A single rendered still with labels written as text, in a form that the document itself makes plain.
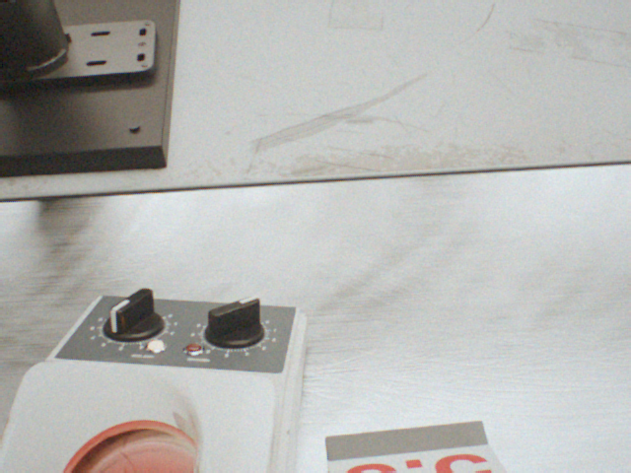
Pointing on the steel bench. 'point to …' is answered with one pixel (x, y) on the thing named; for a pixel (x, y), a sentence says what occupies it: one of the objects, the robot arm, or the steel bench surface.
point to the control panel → (182, 323)
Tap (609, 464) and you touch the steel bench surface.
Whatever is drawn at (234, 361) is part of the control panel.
